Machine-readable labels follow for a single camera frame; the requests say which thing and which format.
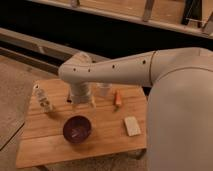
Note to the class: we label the clear glass cup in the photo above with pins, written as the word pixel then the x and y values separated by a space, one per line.
pixel 103 89

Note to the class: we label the dark brown small box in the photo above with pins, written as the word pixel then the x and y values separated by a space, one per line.
pixel 68 98

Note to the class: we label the dark purple ceramic bowl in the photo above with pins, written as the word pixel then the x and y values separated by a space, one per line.
pixel 77 129

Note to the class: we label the beige sponge block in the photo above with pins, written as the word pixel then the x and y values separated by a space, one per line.
pixel 132 126

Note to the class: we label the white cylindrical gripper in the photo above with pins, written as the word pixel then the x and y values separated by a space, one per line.
pixel 81 93

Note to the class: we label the orange carrot toy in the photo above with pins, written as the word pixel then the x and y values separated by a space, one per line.
pixel 118 99

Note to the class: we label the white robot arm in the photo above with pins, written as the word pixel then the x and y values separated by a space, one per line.
pixel 180 104

